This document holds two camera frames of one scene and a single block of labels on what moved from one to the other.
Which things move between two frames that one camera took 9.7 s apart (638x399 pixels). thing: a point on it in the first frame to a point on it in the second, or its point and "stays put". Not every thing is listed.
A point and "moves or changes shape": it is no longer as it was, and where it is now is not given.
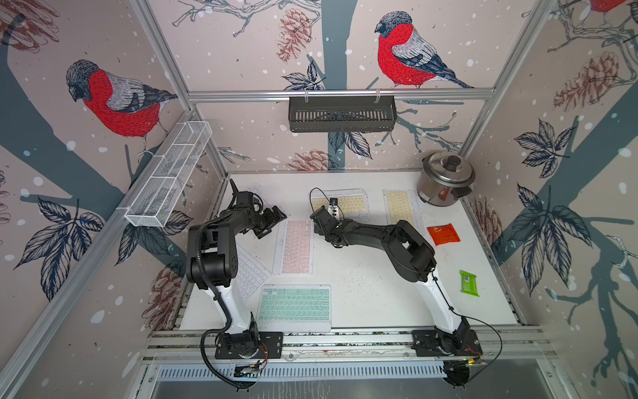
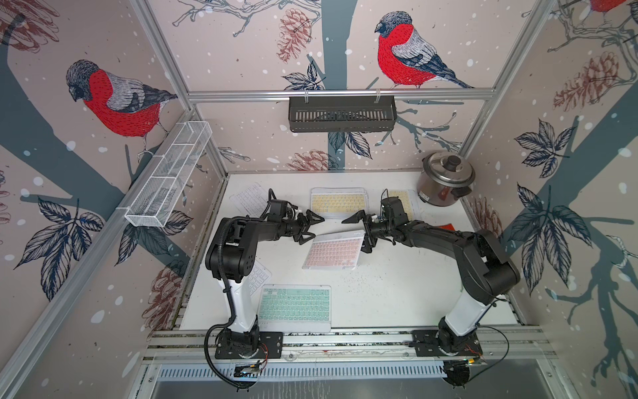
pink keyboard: (293, 253) to (335, 251)
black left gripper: (271, 223) to (303, 231)
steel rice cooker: (444, 177) stays put
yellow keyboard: (402, 204) moves or changes shape
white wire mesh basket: (164, 184) stays put
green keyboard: (294, 308) stays put
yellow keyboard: (353, 202) stays put
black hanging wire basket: (344, 115) stays put
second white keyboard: (252, 275) stays put
